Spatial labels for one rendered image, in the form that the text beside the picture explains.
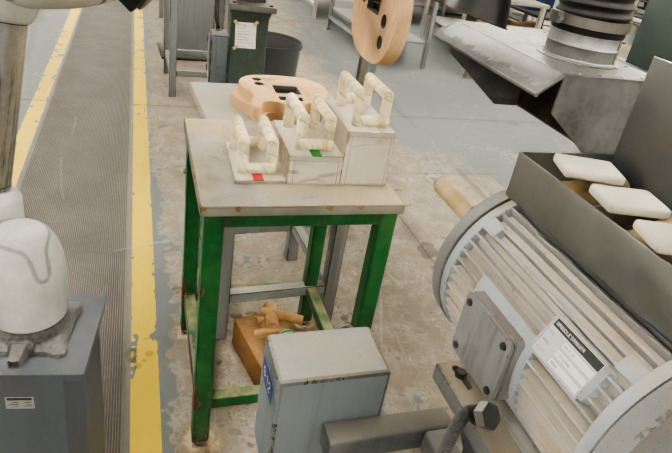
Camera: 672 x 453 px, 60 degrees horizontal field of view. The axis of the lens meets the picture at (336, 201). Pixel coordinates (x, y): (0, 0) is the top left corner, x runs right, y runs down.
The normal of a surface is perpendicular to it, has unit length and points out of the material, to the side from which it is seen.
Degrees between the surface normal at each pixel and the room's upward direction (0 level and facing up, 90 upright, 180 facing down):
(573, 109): 90
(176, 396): 0
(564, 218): 90
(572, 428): 3
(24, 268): 71
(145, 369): 0
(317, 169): 90
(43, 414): 90
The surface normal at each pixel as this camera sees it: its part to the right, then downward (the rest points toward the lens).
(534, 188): -0.95, 0.00
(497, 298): -0.84, -0.29
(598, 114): 0.29, 0.49
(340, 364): 0.15, -0.87
